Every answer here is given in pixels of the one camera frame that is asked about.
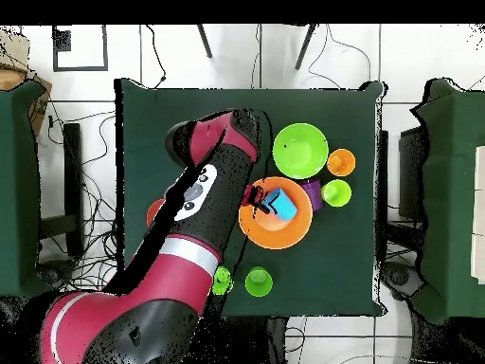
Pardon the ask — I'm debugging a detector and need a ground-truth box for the dark green tablecloth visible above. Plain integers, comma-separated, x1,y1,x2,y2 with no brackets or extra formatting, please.
114,78,387,319

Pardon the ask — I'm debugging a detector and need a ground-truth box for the large green bowl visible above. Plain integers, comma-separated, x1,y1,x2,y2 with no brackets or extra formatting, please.
272,122,330,180

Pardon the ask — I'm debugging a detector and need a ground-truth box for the thin black cable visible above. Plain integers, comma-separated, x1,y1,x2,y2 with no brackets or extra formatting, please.
307,24,372,91
144,24,168,90

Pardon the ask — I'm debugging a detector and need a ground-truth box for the blue cup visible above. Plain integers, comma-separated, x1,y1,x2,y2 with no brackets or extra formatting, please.
263,187,298,221

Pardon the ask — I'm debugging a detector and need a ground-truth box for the orange cup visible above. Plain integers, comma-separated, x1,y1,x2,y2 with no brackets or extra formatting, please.
326,148,357,178

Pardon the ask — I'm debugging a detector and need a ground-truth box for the red bowl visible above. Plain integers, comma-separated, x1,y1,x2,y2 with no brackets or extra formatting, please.
146,198,167,227

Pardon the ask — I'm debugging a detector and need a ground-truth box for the large orange bowl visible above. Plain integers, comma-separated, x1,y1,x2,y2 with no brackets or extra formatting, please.
238,176,314,250

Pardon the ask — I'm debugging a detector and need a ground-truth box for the tangle of floor cables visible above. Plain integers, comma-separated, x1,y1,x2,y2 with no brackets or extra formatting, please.
37,109,126,293

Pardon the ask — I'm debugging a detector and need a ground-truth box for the green cloth side table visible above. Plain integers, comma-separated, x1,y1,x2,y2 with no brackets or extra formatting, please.
0,81,56,302
409,78,485,325

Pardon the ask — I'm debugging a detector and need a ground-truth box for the dark tripod leg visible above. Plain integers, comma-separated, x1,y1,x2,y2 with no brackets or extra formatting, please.
196,24,214,59
295,24,318,72

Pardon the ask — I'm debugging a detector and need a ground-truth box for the black floor stand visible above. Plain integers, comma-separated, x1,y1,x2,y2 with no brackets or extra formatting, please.
376,130,422,263
37,122,85,259

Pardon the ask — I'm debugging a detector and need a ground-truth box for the black square frame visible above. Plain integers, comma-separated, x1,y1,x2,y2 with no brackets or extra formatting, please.
51,24,109,72

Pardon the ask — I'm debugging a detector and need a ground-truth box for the black box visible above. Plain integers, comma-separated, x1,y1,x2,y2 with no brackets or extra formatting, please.
397,126,427,221

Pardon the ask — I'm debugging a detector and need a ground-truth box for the grey black device base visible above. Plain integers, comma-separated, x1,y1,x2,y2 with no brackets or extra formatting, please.
379,261,424,302
37,259,79,289

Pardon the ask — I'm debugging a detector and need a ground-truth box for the purple cup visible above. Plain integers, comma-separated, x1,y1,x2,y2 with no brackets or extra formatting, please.
300,178,324,212

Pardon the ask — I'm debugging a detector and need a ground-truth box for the lime green cup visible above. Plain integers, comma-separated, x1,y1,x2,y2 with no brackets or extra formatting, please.
320,178,352,209

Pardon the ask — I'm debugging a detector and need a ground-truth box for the cardboard box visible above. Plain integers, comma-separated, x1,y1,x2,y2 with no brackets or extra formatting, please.
0,64,53,137

